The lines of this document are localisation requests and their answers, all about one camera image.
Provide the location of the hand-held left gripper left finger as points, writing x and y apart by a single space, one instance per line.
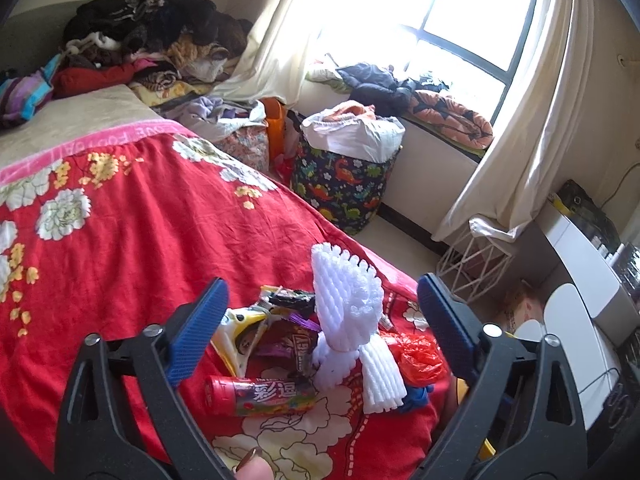
197 330

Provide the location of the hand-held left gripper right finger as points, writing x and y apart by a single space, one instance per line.
447 330

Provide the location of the yellow white snack bag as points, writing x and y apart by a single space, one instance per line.
235 340

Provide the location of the orange plastic bag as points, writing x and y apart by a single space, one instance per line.
417 360

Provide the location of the white foam fruit net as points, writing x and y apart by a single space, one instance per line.
345 290
380 380

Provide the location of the red candy tube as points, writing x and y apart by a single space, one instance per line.
260 396

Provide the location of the brown snack wrapper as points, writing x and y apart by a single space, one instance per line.
292 347

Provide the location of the black snack wrapper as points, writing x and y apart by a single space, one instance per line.
292 301

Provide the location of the person's left hand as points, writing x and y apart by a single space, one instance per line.
255 467

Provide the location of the cardboard box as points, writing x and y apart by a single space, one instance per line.
520 305

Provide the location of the red floral blanket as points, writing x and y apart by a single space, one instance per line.
150 260

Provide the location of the dinosaur print laundry basket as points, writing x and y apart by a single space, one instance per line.
340 190

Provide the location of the black bag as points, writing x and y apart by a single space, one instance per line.
590 215

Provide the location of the cluster of cosmetic containers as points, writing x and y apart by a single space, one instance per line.
622 260

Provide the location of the floral fabric bag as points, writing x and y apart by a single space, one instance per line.
245 145

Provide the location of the orange patterned quilt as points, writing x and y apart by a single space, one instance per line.
450 117

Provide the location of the white plastic bag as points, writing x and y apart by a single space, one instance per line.
360 135

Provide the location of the lavender cloth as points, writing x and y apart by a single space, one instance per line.
205 110

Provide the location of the cream curtain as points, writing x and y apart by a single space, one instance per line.
540 110
270 50

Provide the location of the yellow patterned blanket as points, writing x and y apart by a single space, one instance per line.
170 91

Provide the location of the orange cloth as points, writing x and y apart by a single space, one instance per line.
350 109

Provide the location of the beige bed sheet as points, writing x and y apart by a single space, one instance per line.
75 115

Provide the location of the dark blue jacket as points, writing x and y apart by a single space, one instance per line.
375 85

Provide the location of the red cloth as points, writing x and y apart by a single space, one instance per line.
90 80

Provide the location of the purple teal striped cloth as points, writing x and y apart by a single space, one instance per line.
25 92

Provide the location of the pile of dark clothes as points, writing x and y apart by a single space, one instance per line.
165 20

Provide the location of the black framed window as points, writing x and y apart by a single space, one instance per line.
475 10

